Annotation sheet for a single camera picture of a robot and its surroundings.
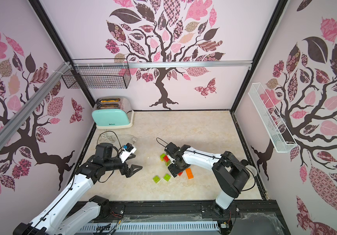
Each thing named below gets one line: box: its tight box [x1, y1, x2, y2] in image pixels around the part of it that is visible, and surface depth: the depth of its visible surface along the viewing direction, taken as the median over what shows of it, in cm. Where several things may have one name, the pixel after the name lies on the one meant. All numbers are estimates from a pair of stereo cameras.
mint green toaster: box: [91, 95, 135, 130], surface depth 103 cm
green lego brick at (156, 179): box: [152, 175, 161, 184], surface depth 85 cm
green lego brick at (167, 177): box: [163, 173, 171, 182], surface depth 87 cm
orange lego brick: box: [185, 167, 194, 180], surface depth 88 cm
